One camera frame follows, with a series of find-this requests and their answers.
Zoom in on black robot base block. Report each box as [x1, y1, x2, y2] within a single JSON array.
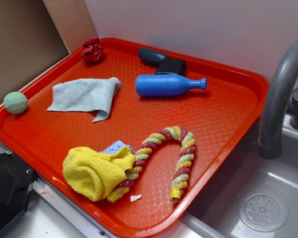
[[0, 153, 36, 235]]

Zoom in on red crumpled paper ball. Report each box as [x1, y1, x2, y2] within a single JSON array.
[[81, 37, 106, 63]]

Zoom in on green ball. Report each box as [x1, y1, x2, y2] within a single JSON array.
[[3, 92, 28, 115]]

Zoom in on orange plastic tray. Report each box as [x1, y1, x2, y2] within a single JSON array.
[[0, 38, 268, 238]]

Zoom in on blue plastic bottle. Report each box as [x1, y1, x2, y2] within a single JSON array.
[[135, 74, 208, 97]]

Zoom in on blue sponge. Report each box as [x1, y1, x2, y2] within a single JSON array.
[[100, 140, 135, 154]]

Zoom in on dark grey black brush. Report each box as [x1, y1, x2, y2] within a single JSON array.
[[138, 48, 187, 76]]

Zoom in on light blue cloth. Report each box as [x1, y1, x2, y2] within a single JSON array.
[[47, 77, 121, 122]]

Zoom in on yellow knitted cloth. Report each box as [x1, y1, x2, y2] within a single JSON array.
[[63, 146, 135, 202]]

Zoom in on small white paper scrap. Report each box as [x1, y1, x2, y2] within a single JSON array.
[[130, 194, 142, 202]]

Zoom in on grey faucet spout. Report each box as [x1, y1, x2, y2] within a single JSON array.
[[258, 42, 298, 159]]

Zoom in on grey toy sink basin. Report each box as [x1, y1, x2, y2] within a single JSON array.
[[180, 111, 298, 238]]

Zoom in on sink drain cover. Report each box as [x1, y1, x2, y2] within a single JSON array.
[[238, 189, 289, 233]]

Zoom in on brown cardboard panel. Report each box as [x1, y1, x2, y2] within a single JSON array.
[[0, 0, 97, 104]]

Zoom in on multicolour rope toy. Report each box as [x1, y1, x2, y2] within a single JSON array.
[[107, 126, 196, 203]]

